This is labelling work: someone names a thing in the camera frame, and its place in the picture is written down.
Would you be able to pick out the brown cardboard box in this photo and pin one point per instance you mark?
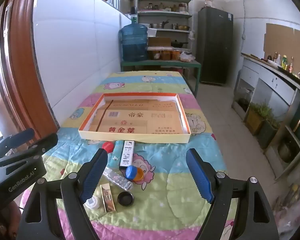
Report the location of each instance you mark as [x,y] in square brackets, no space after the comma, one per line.
[159,42]

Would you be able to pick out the black cooking pot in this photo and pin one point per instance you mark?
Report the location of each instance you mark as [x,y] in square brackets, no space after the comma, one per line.
[177,44]

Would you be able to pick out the jar of orange preserve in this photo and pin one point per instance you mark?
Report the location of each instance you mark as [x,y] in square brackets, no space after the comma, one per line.
[176,55]
[166,55]
[154,55]

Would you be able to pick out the white plastic bag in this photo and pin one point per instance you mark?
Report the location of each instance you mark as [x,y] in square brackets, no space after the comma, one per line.
[187,57]

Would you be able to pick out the metal pot under counter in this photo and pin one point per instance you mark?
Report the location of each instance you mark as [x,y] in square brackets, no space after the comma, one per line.
[286,151]

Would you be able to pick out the potted green plants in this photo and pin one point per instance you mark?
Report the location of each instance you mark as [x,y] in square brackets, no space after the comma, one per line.
[261,120]

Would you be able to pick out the blue bottle cap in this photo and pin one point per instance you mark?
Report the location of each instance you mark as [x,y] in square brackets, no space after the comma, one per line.
[130,172]

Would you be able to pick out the cardboard wall backsplash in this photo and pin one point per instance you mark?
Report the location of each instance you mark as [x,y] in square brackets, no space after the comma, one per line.
[285,40]

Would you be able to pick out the orange bottle cap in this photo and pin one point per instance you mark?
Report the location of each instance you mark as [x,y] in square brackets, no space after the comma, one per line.
[140,175]

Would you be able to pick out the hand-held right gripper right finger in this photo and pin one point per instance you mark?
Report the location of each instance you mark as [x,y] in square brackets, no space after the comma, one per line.
[198,175]

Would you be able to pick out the white bottle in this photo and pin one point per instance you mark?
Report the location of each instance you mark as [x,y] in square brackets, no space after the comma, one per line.
[278,60]

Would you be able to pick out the green metal table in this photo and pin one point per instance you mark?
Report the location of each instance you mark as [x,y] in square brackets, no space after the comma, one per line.
[160,63]

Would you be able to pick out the crumpled plastic bags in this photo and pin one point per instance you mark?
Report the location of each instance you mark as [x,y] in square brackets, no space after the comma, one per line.
[292,202]

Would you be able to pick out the blue water jug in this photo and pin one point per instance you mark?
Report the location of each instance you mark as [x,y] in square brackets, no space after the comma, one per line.
[133,42]

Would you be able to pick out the clear plastic blister pack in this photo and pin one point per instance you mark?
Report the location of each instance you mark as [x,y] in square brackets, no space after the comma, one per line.
[117,178]

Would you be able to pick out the red bottle cap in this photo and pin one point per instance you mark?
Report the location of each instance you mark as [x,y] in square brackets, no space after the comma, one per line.
[108,146]

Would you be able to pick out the pale green shelf unit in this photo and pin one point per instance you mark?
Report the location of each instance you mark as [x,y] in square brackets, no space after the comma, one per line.
[165,13]

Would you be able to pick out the white bottle cap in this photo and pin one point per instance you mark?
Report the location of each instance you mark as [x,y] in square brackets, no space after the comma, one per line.
[93,203]

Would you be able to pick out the dark green refrigerator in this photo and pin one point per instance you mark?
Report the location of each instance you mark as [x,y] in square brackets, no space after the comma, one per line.
[215,47]

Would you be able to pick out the shallow orange-rimmed cardboard box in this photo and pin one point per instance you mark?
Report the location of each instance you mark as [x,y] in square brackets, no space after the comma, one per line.
[140,120]

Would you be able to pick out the black bottle cap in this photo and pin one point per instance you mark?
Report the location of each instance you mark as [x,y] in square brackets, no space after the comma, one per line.
[125,199]

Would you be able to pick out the green yellow-capped bottle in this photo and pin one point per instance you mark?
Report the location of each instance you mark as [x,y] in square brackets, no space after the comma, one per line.
[284,62]

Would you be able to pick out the white cartoon print box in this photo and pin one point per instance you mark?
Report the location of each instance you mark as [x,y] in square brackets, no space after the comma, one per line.
[127,153]

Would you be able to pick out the white kitchen counter cabinet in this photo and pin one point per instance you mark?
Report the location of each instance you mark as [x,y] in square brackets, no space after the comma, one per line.
[272,85]

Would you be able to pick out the dark sauce bottle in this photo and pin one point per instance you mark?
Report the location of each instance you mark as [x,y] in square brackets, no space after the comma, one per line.
[275,56]

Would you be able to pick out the red bottle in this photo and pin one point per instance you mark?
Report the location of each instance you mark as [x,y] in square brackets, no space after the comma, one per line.
[291,66]

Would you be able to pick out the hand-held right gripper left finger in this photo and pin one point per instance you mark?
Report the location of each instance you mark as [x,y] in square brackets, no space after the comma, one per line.
[95,175]

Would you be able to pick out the red-brown wooden door frame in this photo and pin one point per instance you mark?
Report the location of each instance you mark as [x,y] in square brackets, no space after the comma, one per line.
[22,55]

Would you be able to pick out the gold rectangular box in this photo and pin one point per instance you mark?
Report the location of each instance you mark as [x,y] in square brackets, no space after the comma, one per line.
[108,197]

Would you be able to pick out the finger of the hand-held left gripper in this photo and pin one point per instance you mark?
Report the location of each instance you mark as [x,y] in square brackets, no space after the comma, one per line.
[25,133]
[40,143]

